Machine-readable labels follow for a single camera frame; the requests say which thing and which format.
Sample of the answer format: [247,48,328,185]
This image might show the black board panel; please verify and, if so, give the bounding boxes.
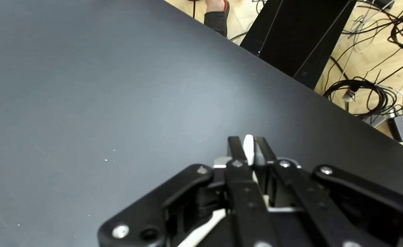
[239,0,360,90]

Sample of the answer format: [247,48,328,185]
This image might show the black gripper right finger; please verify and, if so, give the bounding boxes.
[255,136,403,247]

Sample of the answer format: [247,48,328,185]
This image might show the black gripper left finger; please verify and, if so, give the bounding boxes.
[98,136,276,247]

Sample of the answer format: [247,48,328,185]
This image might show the tangled black floor cables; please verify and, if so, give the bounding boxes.
[347,0,403,70]

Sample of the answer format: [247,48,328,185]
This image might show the black floor cable coil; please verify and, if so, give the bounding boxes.
[322,78,402,115]

